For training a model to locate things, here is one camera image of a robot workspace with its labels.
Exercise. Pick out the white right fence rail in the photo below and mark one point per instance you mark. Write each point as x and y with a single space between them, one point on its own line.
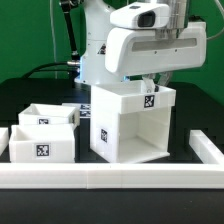
205 149

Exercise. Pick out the white front drawer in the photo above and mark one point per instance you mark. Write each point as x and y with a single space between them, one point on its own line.
42 143

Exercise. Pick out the white front fence rail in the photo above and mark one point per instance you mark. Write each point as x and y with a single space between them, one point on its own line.
101 176

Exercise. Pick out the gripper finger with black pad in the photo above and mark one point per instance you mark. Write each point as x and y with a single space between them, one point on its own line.
165 78
149 83

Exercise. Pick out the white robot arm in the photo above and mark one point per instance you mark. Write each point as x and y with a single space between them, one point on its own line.
98 26

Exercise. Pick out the white drawer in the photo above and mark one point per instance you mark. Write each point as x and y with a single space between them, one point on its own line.
37 114
42 143

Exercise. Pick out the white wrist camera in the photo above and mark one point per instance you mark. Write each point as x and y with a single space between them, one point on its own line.
141 15

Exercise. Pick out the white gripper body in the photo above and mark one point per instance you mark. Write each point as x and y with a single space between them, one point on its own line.
138 52

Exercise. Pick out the white left fence rail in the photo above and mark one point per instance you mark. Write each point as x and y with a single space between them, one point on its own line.
4 139

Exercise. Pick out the white marker base plate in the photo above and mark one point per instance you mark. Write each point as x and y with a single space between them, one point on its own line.
85 109

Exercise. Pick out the white fence rail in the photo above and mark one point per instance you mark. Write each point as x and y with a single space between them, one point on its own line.
4 139
205 149
101 176

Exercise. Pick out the white drawer cabinet box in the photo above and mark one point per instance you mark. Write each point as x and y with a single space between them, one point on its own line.
129 124

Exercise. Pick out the white rear drawer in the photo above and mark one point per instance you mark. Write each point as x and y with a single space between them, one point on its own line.
37 114

